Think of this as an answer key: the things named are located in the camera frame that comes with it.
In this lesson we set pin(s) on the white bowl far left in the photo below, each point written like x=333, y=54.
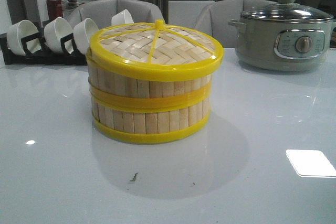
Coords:
x=18, y=31

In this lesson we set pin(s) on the red cylinder container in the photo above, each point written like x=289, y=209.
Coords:
x=54, y=8

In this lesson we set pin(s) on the bamboo steamer drawer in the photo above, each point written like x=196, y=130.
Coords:
x=124, y=93
x=150, y=128

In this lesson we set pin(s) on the green electric cooking pot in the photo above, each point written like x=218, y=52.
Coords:
x=282, y=46

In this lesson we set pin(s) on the grey chair left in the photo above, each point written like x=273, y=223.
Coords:
x=102, y=11

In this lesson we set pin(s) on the grey chair right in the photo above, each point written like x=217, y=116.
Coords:
x=213, y=19

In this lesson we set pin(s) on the white bowl right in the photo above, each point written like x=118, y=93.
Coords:
x=123, y=17

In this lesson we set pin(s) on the woven bamboo steamer lid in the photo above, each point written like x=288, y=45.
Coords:
x=155, y=51

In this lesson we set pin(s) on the black dish rack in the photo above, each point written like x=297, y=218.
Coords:
x=70, y=54

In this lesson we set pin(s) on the grey chair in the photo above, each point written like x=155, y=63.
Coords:
x=213, y=19
x=102, y=11

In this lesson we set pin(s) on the white bowl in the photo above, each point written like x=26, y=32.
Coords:
x=82, y=34
x=54, y=31
x=18, y=31
x=123, y=17

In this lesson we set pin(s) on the glass pot lid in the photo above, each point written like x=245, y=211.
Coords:
x=287, y=11

